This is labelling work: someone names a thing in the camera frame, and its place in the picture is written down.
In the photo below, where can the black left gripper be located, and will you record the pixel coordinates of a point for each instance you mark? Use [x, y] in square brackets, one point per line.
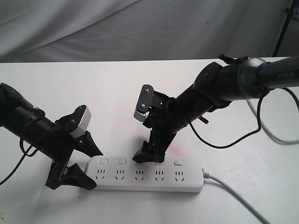
[60, 146]

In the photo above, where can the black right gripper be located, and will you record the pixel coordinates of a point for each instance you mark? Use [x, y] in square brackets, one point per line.
[163, 130]

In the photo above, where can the white five-outlet power strip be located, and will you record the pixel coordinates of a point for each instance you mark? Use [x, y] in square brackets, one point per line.
[175, 174]

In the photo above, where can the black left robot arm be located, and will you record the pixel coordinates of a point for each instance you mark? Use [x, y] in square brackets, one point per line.
[24, 120]

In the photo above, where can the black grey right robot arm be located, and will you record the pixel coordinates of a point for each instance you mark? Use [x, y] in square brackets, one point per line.
[215, 87]

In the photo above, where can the grey backdrop cloth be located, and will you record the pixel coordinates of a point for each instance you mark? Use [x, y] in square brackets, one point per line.
[137, 30]

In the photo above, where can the black tripod stand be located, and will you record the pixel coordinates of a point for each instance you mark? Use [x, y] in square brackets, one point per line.
[289, 10]

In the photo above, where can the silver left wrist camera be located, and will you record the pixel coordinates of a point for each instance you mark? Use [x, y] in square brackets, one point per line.
[82, 117]

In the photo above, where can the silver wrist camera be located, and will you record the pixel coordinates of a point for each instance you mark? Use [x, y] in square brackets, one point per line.
[82, 117]
[144, 102]

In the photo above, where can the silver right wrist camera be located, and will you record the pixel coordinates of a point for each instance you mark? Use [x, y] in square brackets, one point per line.
[144, 102]

